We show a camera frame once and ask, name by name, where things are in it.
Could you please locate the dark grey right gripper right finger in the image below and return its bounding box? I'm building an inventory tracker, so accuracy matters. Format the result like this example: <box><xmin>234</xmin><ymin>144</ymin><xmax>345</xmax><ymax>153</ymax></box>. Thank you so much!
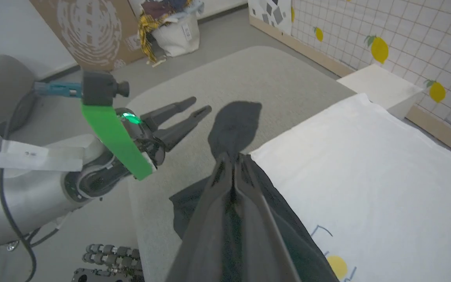
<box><xmin>233</xmin><ymin>154</ymin><xmax>303</xmax><ymax>282</ymax></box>

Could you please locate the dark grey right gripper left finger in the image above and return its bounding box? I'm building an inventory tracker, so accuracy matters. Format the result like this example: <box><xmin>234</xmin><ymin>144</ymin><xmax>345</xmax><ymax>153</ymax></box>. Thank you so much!
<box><xmin>166</xmin><ymin>156</ymin><xmax>235</xmax><ymax>282</ymax></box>

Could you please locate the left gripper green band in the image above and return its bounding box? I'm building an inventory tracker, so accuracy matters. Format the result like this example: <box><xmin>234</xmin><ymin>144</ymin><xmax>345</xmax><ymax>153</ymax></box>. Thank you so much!
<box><xmin>81</xmin><ymin>97</ymin><xmax>213</xmax><ymax>181</ymax></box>

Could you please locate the black cloth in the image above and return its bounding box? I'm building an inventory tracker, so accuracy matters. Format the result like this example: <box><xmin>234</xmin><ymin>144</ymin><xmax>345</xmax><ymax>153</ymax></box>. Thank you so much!
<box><xmin>169</xmin><ymin>93</ymin><xmax>451</xmax><ymax>282</ymax></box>

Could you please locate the white fabric laundry bag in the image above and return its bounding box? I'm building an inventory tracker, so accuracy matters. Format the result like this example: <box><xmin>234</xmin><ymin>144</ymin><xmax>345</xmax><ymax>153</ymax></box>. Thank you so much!
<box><xmin>151</xmin><ymin>11</ymin><xmax>201</xmax><ymax>58</ymax></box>

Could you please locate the yellow plaid cloth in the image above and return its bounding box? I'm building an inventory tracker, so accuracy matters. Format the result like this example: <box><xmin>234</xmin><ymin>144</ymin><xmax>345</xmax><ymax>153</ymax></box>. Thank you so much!
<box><xmin>137</xmin><ymin>13</ymin><xmax>160</xmax><ymax>64</ymax></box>

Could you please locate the grey round table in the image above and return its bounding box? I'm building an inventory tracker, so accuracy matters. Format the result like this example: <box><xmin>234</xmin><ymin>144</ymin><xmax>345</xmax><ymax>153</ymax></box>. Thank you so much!
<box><xmin>126</xmin><ymin>45</ymin><xmax>451</xmax><ymax>282</ymax></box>

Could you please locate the dark purple clothes pile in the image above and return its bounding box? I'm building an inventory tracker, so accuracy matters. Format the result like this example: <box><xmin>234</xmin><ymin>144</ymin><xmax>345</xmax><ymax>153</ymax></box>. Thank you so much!
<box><xmin>141</xmin><ymin>0</ymin><xmax>195</xmax><ymax>21</ymax></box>

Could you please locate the cardboard box with white print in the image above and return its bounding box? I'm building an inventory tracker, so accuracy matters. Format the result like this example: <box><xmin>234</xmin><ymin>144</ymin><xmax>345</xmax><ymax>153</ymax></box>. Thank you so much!
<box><xmin>30</xmin><ymin>0</ymin><xmax>148</xmax><ymax>72</ymax></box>

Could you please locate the white panel with grey squares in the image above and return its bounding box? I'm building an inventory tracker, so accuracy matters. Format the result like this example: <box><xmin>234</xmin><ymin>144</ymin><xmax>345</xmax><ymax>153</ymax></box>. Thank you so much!
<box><xmin>247</xmin><ymin>0</ymin><xmax>293</xmax><ymax>36</ymax></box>

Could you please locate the white paper label tape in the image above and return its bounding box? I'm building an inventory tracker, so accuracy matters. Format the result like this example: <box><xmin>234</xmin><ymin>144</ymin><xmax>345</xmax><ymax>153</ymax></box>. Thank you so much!
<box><xmin>0</xmin><ymin>140</ymin><xmax>86</xmax><ymax>173</ymax></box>

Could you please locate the white cube box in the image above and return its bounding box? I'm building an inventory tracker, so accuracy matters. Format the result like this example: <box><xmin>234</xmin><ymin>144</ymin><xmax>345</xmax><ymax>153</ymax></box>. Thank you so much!
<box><xmin>337</xmin><ymin>64</ymin><xmax>424</xmax><ymax>120</ymax></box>

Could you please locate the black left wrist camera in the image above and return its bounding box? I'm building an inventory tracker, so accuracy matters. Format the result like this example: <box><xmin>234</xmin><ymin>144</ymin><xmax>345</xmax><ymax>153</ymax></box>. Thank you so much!
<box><xmin>81</xmin><ymin>70</ymin><xmax>130</xmax><ymax>107</ymax></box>

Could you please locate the grey segmented cable chain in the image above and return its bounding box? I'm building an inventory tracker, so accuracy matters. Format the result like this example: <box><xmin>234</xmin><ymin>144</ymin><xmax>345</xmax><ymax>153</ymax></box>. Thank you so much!
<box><xmin>71</xmin><ymin>243</ymin><xmax>146</xmax><ymax>282</ymax></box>

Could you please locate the black cable with teal connector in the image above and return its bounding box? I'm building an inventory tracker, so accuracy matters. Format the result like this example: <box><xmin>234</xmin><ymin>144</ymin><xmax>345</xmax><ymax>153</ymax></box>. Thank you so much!
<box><xmin>0</xmin><ymin>81</ymin><xmax>83</xmax><ymax>282</ymax></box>

